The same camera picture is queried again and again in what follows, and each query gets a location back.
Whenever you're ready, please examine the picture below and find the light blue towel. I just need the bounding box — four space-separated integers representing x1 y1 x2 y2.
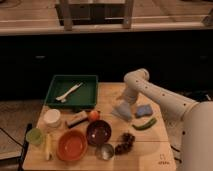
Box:
112 101 132 122

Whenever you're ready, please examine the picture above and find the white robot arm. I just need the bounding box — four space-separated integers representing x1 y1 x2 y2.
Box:
121 68 213 171

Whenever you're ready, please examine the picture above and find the dark red bowl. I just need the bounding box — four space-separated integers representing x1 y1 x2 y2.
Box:
86 120 112 146

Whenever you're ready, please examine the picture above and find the orange bowl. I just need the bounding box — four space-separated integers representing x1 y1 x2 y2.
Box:
56 130 88 162

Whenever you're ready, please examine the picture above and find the blue sponge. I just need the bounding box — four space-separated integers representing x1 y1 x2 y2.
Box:
135 104 153 118

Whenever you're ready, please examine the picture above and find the green pepper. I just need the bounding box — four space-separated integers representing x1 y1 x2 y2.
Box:
132 117 157 131

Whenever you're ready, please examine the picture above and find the orange tomato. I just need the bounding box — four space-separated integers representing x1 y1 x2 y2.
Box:
88 110 100 122

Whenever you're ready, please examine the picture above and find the bunch of dark grapes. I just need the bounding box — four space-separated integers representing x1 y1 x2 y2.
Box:
115 133 135 155

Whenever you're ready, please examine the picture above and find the green plastic tray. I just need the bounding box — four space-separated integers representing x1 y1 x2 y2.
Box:
45 75 98 109

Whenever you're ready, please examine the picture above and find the small metal cup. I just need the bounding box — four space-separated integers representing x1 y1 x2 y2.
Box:
95 143 114 161

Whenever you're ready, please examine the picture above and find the white plastic fork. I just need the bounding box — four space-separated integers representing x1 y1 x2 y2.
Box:
55 82 83 103

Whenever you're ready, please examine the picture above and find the white small cup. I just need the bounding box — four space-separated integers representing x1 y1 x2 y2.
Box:
43 109 61 128

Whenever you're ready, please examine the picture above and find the yellow banana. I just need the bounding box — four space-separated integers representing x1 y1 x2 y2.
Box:
45 133 53 161

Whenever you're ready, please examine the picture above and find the wooden stool frame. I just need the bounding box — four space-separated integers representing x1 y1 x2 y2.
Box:
55 0 134 31

